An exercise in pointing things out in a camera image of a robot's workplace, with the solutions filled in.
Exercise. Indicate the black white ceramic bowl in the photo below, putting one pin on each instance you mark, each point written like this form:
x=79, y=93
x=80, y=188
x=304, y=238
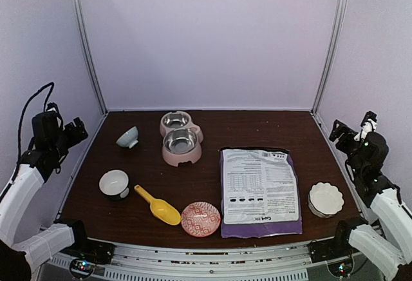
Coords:
x=114, y=185

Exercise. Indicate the light blue ceramic bowl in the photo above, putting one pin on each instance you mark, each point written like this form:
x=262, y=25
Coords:
x=129, y=139

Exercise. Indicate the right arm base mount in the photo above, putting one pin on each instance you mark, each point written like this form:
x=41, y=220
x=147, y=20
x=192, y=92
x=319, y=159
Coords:
x=328, y=253

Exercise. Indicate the left aluminium frame post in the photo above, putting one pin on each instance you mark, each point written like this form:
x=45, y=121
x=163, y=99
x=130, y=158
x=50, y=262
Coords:
x=88, y=58

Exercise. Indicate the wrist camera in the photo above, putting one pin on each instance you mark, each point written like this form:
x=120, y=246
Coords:
x=52, y=107
x=368, y=124

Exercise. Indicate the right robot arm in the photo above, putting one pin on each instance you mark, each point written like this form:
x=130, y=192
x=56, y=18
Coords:
x=366, y=152

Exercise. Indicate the front aluminium rail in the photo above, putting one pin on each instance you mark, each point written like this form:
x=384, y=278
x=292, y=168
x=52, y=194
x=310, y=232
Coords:
x=282, y=262

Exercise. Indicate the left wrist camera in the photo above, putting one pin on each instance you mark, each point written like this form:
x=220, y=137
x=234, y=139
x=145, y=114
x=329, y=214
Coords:
x=52, y=107

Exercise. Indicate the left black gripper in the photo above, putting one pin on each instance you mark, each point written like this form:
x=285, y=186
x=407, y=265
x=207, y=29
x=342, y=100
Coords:
x=75, y=138

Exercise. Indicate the yellow plastic scoop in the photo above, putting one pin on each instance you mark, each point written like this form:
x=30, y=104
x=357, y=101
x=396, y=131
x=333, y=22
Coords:
x=160, y=208

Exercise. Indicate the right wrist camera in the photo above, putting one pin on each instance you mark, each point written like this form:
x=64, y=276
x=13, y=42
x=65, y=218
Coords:
x=368, y=124

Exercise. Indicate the purple puppy food bag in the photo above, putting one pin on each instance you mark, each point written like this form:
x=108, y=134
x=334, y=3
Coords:
x=259, y=193

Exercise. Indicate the white scalloped ceramic bowl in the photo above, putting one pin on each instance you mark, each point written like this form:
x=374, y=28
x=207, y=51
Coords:
x=325, y=200

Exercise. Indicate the right aluminium frame post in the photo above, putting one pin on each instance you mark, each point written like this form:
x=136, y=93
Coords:
x=338, y=20

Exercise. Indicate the aluminium frame post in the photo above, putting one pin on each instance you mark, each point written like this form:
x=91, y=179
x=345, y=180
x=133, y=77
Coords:
x=338, y=20
x=88, y=58

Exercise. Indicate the pink double pet feeder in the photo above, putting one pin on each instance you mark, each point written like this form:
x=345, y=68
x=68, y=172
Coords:
x=181, y=138

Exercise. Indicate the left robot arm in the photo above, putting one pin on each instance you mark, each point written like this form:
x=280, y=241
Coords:
x=46, y=151

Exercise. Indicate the red patterned ceramic dish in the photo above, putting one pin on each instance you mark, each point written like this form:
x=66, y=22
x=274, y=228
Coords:
x=200, y=219

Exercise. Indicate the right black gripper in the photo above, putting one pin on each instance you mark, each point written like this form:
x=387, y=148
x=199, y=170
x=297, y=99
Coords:
x=336, y=134

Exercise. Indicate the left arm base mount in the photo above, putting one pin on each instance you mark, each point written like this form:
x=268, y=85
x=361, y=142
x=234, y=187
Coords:
x=87, y=258

